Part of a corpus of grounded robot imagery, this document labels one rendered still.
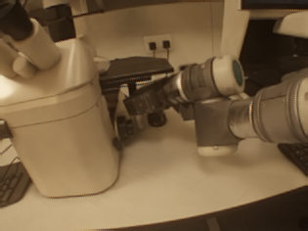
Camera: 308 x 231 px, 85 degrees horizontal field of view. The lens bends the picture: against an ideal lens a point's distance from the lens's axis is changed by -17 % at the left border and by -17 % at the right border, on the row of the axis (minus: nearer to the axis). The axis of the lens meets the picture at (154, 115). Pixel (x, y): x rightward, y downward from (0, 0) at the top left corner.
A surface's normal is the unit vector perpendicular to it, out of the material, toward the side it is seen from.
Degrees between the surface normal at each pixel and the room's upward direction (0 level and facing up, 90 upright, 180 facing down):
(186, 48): 90
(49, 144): 91
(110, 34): 90
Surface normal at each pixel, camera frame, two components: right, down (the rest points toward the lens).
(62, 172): 0.10, 0.47
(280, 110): -0.92, -0.04
